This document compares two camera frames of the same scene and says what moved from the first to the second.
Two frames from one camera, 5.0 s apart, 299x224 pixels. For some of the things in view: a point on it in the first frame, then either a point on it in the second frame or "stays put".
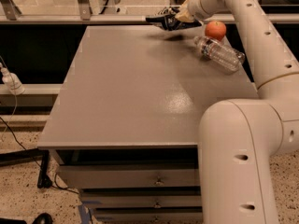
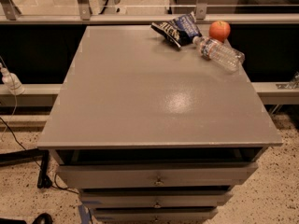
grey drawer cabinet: x=125 y=126 stays put
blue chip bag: x=167 y=21 to x=181 y=30
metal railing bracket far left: x=9 y=5 stays put
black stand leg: x=30 y=155 stays put
